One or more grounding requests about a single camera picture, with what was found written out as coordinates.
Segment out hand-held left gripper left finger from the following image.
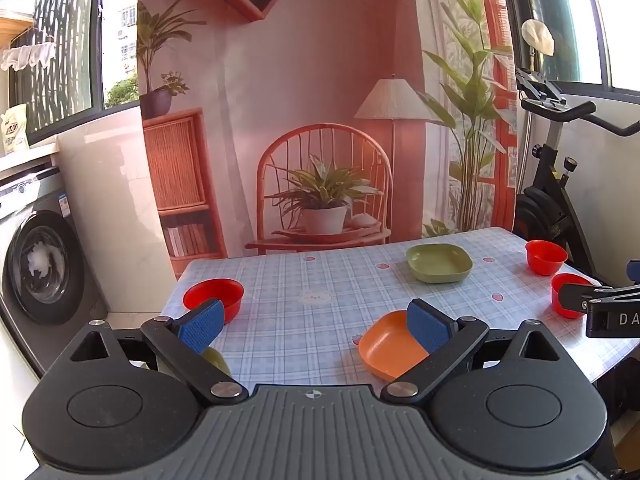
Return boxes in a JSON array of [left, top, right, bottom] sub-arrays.
[[70, 299, 249, 407]]

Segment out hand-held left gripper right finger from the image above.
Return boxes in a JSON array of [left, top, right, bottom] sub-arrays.
[[381, 299, 563, 407]]

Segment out red bowl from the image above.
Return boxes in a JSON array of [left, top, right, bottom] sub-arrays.
[[525, 240, 569, 277], [182, 280, 245, 325], [551, 273, 601, 320]]

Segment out green plate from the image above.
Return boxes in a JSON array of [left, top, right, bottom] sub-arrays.
[[200, 346, 233, 378], [406, 243, 474, 285]]

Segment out orange plate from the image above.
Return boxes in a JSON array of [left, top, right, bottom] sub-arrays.
[[358, 310, 432, 381]]

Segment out blue checked tablecloth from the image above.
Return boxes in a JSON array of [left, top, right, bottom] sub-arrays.
[[159, 226, 640, 396]]

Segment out black exercise bike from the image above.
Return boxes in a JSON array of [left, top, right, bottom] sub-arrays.
[[512, 67, 640, 288]]

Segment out metal pole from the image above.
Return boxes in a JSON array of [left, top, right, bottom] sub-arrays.
[[517, 107, 534, 196]]

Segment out grey washing machine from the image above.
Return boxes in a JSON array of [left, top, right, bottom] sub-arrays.
[[0, 164, 109, 377]]

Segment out beige cloth on pole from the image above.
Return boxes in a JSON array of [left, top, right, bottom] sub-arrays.
[[520, 19, 556, 58]]

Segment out detergent bag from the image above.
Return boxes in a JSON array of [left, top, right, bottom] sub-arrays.
[[0, 104, 30, 157]]

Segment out white hanging cloth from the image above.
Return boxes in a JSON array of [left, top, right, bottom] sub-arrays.
[[0, 42, 58, 72]]

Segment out wooden shelf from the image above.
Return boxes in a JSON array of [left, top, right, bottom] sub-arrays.
[[0, 15, 37, 37]]

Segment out dark window frame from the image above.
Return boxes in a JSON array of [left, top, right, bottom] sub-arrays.
[[500, 0, 640, 107], [10, 0, 142, 147]]

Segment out printed wall backdrop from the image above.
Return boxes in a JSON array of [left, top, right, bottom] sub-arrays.
[[136, 0, 519, 282]]

